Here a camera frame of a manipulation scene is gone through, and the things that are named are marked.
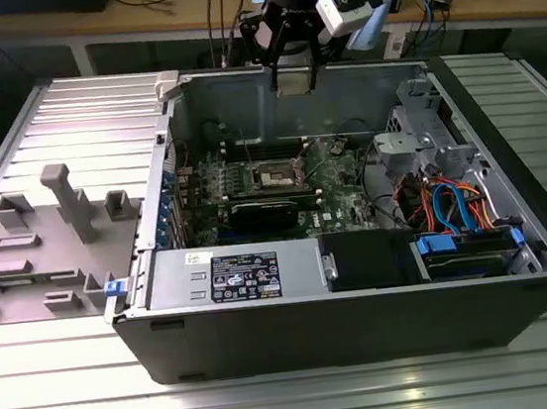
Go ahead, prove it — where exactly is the metal drive cage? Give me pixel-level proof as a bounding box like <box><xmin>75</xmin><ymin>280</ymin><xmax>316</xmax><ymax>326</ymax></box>
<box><xmin>366</xmin><ymin>68</ymin><xmax>497</xmax><ymax>202</ymax></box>

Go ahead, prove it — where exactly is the blue case latch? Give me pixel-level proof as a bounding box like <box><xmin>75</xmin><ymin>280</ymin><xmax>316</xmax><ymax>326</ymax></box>
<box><xmin>104</xmin><ymin>277</ymin><xmax>129</xmax><ymax>300</ymax></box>

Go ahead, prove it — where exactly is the green RAM stick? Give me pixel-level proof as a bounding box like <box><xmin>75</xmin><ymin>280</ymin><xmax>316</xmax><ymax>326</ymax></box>
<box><xmin>0</xmin><ymin>269</ymin><xmax>78</xmax><ymax>290</ymax></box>

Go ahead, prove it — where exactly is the silver CPU plate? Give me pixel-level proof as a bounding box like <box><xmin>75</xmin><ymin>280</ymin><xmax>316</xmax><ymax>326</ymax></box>
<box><xmin>274</xmin><ymin>67</ymin><xmax>314</xmax><ymax>99</ymax></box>

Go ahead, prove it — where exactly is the white wrist camera grey face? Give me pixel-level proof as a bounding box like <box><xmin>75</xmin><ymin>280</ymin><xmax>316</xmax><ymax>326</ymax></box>
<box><xmin>315</xmin><ymin>0</ymin><xmax>377</xmax><ymax>40</ymax></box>

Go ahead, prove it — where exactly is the black open PC case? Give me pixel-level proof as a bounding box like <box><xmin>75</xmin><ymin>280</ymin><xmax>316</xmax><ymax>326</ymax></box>
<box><xmin>76</xmin><ymin>26</ymin><xmax>547</xmax><ymax>394</ymax></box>

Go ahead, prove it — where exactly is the black box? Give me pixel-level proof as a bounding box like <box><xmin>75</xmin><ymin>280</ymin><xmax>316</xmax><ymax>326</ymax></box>
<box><xmin>0</xmin><ymin>0</ymin><xmax>111</xmax><ymax>25</ymax></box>

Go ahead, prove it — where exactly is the orange wire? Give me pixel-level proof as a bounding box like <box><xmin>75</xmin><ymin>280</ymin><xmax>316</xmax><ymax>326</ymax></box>
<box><xmin>454</xmin><ymin>180</ymin><xmax>498</xmax><ymax>237</ymax></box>

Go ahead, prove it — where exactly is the black thin wire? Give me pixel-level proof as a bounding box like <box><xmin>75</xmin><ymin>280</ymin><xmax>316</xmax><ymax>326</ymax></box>
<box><xmin>356</xmin><ymin>142</ymin><xmax>410</xmax><ymax>234</ymax></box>

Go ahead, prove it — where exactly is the grey power supply unit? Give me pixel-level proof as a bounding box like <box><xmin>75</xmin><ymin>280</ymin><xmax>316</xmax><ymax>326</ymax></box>
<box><xmin>142</xmin><ymin>231</ymin><xmax>328</xmax><ymax>314</ymax></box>

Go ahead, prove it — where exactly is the beige case handle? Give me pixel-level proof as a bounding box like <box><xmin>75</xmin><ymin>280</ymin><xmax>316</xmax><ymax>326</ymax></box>
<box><xmin>152</xmin><ymin>69</ymin><xmax>184</xmax><ymax>103</ymax></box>

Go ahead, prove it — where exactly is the black optical drive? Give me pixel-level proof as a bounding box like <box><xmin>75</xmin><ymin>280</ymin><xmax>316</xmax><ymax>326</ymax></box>
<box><xmin>317</xmin><ymin>221</ymin><xmax>427</xmax><ymax>297</ymax></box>

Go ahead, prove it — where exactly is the blue data wire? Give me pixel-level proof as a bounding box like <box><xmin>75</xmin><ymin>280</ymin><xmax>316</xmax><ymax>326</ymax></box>
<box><xmin>429</xmin><ymin>179</ymin><xmax>476</xmax><ymax>241</ymax></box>

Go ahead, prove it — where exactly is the red wire bundle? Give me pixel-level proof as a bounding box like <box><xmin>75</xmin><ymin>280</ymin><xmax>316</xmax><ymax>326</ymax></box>
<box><xmin>392</xmin><ymin>172</ymin><xmax>438</xmax><ymax>235</ymax></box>

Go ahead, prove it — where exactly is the green motherboard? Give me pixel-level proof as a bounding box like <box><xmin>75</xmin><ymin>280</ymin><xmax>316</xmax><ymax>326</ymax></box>
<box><xmin>169</xmin><ymin>130</ymin><xmax>383</xmax><ymax>255</ymax></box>

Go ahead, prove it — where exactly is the CPU socket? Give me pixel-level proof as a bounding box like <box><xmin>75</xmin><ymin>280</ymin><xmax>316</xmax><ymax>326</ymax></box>
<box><xmin>242</xmin><ymin>153</ymin><xmax>306</xmax><ymax>194</ymax></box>

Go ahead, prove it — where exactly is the wooden desk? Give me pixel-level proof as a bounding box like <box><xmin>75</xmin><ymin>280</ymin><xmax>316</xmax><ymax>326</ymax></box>
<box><xmin>0</xmin><ymin>0</ymin><xmax>547</xmax><ymax>94</ymax></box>

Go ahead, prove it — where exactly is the black RAM slot bank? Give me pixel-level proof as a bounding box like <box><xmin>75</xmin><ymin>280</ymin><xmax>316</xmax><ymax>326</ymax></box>
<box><xmin>187</xmin><ymin>182</ymin><xmax>319</xmax><ymax>212</ymax></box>
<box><xmin>223</xmin><ymin>133</ymin><xmax>306</xmax><ymax>166</ymax></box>

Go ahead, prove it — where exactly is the hard disk in blue carrier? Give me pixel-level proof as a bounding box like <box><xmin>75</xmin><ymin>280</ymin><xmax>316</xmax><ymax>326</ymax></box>
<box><xmin>409</xmin><ymin>221</ymin><xmax>530</xmax><ymax>288</ymax></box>

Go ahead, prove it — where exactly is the grey parts rack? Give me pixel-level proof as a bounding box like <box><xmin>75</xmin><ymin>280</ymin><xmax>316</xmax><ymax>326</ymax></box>
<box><xmin>0</xmin><ymin>153</ymin><xmax>161</xmax><ymax>329</ymax></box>

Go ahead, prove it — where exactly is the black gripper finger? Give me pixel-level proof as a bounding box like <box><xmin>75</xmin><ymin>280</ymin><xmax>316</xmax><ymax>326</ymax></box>
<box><xmin>237</xmin><ymin>5</ymin><xmax>291</xmax><ymax>95</ymax></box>
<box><xmin>302</xmin><ymin>30</ymin><xmax>329</xmax><ymax>93</ymax></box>

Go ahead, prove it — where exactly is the black graphics card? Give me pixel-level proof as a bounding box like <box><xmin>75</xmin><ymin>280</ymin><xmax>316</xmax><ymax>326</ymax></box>
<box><xmin>225</xmin><ymin>191</ymin><xmax>303</xmax><ymax>239</ymax></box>

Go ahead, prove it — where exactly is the white small box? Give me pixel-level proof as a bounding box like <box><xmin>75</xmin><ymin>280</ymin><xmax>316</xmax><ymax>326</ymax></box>
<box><xmin>380</xmin><ymin>28</ymin><xmax>409</xmax><ymax>60</ymax></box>

